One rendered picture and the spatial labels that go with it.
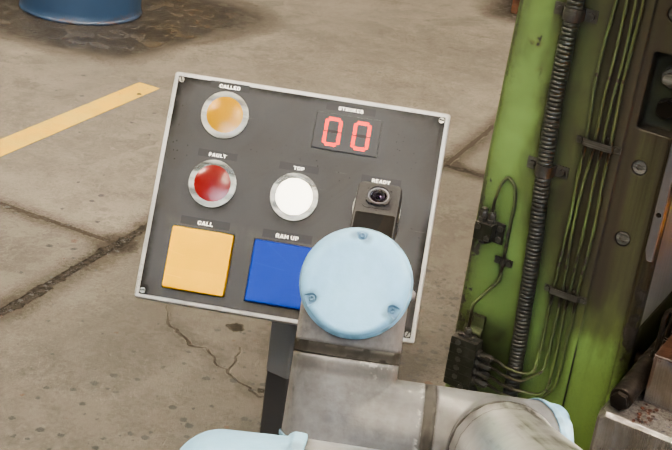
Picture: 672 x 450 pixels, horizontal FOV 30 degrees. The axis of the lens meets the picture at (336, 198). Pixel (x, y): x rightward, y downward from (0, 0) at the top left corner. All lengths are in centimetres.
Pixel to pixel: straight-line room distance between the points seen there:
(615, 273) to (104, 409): 165
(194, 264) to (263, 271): 8
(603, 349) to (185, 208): 60
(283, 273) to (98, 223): 247
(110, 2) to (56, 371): 300
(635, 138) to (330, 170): 39
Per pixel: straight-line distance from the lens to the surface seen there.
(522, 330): 174
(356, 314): 101
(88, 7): 589
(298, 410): 104
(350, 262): 102
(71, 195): 412
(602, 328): 172
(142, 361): 324
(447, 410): 103
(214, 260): 150
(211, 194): 151
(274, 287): 149
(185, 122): 154
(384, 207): 125
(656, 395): 157
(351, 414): 102
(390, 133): 151
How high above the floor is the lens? 169
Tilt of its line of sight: 23 degrees down
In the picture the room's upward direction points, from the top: 8 degrees clockwise
